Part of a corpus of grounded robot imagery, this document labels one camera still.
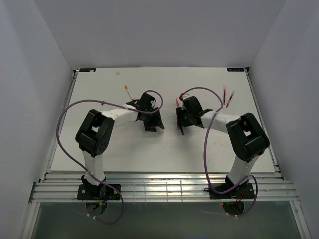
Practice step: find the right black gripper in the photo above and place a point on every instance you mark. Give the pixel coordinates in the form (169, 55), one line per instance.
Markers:
(181, 122)

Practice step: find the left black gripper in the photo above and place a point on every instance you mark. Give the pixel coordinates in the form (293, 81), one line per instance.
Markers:
(156, 122)

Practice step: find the orange red pen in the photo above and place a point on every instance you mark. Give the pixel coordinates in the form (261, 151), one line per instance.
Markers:
(224, 95)

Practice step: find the red highlighter pen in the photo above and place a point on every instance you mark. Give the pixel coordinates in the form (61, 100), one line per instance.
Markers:
(230, 98)

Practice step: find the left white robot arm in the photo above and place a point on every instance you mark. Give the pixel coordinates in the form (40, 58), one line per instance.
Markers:
(95, 132)

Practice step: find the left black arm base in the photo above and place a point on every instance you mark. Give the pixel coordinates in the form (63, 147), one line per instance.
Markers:
(86, 192)

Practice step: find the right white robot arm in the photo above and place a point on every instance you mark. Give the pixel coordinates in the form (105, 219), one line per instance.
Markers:
(248, 139)

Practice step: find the orange capped white marker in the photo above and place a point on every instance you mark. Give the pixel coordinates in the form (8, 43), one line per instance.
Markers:
(128, 92)

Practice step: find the right blue table label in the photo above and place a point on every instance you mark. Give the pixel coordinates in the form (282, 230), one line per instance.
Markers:
(235, 69)

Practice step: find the blue table label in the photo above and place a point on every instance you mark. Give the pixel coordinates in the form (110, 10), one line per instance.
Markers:
(87, 70)
(235, 69)

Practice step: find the left blue table label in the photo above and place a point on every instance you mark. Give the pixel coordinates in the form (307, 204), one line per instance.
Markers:
(87, 70)

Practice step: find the aluminium table frame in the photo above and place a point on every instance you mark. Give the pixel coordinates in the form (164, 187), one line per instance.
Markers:
(159, 170)

